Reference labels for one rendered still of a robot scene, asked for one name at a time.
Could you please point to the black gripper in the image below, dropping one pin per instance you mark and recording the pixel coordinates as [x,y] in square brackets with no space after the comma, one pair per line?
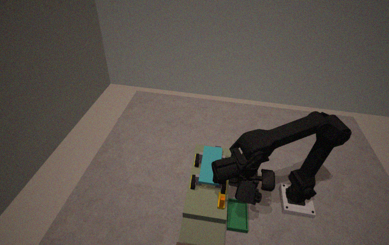
[267,178]

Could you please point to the yellow wheel chock with orange handle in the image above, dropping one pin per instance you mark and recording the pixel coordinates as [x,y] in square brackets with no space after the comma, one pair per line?
[221,201]

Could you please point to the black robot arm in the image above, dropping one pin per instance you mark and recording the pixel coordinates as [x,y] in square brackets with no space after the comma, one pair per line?
[259,144]

